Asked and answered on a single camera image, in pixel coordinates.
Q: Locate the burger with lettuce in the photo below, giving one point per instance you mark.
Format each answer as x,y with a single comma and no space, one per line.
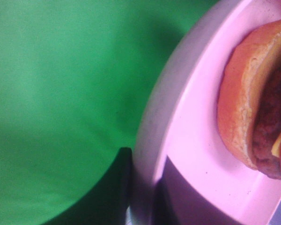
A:
249,103

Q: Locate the pink round plate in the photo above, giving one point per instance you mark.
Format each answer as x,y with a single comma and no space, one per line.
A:
180,122

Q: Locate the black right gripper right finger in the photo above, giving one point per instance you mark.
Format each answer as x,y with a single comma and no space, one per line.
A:
177,203

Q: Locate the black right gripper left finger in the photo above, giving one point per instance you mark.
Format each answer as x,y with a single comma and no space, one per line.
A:
106,203

